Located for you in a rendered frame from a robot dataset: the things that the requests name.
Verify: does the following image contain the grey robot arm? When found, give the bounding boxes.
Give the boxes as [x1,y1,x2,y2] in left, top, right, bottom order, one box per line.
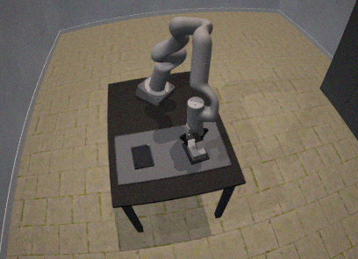
[145,17,219,129]

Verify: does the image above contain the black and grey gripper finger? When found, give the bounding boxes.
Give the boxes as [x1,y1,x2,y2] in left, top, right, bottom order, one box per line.
[180,133,188,146]
[200,128,209,139]

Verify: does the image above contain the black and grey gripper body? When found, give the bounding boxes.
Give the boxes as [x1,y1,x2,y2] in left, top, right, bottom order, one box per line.
[184,124,204,140]

